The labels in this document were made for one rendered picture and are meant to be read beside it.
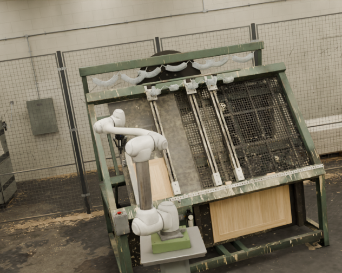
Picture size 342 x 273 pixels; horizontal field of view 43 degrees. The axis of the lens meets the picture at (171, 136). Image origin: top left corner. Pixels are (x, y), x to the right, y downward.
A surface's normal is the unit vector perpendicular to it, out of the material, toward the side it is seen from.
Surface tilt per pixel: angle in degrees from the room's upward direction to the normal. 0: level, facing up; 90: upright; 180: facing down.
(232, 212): 90
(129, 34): 90
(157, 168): 58
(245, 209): 90
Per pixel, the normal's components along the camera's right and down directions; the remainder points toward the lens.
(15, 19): 0.08, 0.18
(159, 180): 0.14, -0.39
